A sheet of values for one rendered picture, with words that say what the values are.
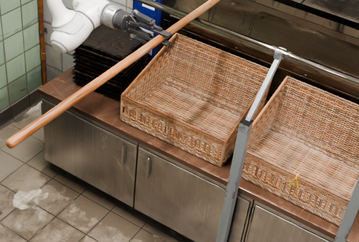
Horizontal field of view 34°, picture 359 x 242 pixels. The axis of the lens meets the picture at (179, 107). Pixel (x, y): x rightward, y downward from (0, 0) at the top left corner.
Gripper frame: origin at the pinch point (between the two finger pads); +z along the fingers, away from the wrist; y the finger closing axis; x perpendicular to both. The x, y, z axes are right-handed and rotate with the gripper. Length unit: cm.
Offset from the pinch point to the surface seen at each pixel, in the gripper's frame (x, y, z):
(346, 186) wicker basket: -36, 60, 79
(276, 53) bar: -23.9, 2.9, 38.1
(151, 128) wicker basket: -12, 57, -8
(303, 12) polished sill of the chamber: -62, 2, 33
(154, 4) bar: -24.4, 2.9, -19.9
